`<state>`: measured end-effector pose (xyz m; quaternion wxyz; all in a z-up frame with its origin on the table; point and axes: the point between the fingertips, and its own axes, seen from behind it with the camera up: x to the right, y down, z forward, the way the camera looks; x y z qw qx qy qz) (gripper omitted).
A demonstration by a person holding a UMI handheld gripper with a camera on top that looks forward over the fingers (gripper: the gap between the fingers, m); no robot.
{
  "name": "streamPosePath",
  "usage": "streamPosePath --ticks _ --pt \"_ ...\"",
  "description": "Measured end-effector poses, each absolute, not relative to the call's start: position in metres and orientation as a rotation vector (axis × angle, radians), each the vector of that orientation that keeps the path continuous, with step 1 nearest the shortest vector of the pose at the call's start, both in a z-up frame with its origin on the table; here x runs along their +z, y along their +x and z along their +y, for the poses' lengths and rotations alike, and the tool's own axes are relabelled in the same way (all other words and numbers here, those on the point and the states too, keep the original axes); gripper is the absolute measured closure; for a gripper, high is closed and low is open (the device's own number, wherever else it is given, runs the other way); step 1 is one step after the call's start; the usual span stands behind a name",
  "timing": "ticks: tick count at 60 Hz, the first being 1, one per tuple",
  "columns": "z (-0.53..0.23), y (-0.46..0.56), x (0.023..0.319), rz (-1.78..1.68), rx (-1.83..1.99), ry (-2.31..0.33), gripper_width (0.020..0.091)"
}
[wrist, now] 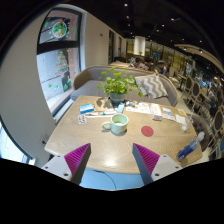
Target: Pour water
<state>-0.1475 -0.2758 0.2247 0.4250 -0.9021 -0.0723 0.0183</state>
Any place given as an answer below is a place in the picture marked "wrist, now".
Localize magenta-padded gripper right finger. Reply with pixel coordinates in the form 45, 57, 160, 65
131, 142, 184, 186

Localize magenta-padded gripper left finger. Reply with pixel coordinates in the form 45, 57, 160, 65
40, 142, 92, 186

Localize clear bottle with blue label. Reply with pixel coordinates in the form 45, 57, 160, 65
175, 130, 206, 163

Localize flat round red coaster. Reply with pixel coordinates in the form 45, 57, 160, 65
140, 125, 155, 138

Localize pill blister pack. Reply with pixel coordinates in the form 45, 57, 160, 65
77, 114, 88, 125

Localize pale green mug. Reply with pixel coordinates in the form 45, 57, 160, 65
101, 113, 130, 136

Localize blue and white card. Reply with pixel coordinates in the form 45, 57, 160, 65
161, 106, 176, 121

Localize blue and white carton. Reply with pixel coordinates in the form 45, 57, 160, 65
79, 103, 95, 115

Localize printed paper leaflets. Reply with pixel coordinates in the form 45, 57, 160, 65
124, 101, 153, 115

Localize plain white card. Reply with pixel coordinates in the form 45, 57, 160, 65
175, 114, 188, 126

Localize small blue box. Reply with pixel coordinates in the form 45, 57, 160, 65
115, 101, 126, 114

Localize grey tufted chair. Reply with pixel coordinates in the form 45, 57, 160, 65
189, 113, 212, 153

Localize grey curved sofa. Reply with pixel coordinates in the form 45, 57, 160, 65
70, 64, 181, 108

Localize green potted plant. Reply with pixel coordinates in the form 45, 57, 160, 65
97, 66, 144, 104

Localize group of round-backed chairs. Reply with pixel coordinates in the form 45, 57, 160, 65
179, 74, 224, 158

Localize person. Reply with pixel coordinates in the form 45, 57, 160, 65
156, 60, 168, 76
133, 56, 151, 71

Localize group of ceiling lights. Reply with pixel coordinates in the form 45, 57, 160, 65
121, 2, 206, 54

